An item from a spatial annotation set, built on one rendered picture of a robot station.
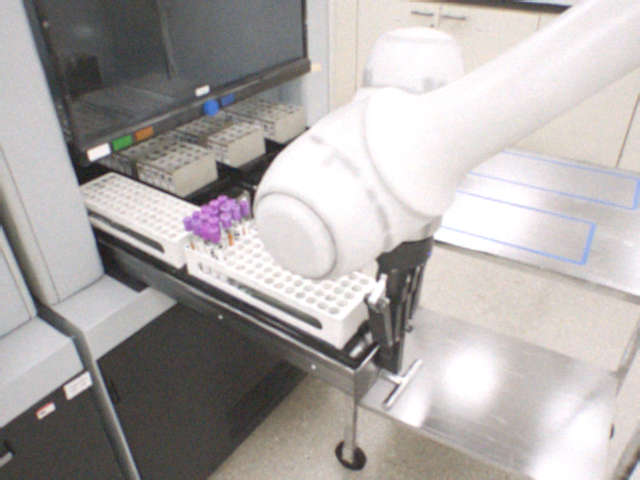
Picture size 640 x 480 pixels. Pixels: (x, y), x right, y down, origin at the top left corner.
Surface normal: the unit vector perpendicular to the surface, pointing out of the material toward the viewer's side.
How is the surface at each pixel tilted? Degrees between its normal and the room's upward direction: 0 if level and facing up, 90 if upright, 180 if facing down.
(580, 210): 0
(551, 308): 0
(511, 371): 0
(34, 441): 90
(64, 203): 90
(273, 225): 96
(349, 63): 90
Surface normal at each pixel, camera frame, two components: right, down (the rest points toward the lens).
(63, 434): 0.81, 0.32
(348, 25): -0.58, 0.47
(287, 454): -0.01, -0.83
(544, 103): 0.09, 0.54
